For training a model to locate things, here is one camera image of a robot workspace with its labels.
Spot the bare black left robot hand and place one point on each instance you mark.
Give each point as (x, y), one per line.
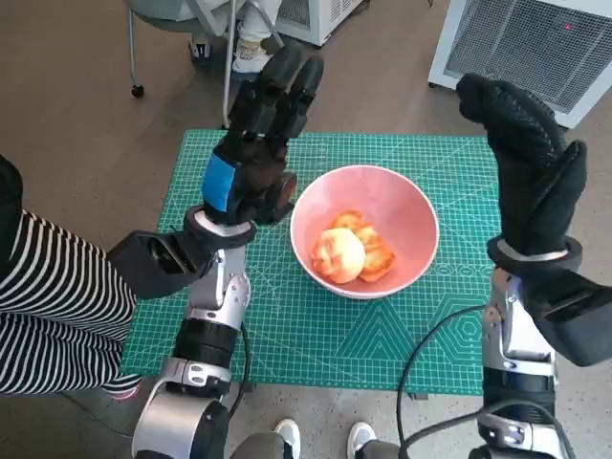
(258, 162)

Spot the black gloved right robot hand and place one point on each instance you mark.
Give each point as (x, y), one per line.
(531, 191)

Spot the pink bowl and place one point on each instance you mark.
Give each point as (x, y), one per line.
(373, 191)

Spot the round bread bun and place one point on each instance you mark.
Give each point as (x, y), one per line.
(339, 255)

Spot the long toasted bread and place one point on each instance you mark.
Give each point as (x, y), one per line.
(378, 253)

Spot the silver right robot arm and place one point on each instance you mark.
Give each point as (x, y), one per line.
(511, 334)

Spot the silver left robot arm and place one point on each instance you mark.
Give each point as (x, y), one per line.
(220, 296)

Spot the person on chair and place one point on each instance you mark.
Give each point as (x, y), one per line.
(253, 28)

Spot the large white grille appliance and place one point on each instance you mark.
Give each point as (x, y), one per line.
(516, 48)

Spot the small white appliance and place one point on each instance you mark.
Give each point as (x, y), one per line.
(315, 24)

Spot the grey wheeled chair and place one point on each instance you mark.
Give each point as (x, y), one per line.
(133, 48)

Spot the green cutting mat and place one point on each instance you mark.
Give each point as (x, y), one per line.
(296, 344)

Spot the black table clip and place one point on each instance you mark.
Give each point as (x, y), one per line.
(418, 396)
(246, 387)

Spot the white and black foot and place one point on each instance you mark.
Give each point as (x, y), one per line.
(361, 437)
(288, 437)

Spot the grey leg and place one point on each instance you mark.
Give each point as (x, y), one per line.
(380, 450)
(260, 447)

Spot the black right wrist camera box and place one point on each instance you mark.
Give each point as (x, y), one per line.
(574, 320)

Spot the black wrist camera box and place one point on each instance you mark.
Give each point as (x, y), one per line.
(574, 320)
(153, 263)

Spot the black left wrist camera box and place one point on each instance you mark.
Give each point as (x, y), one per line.
(153, 263)

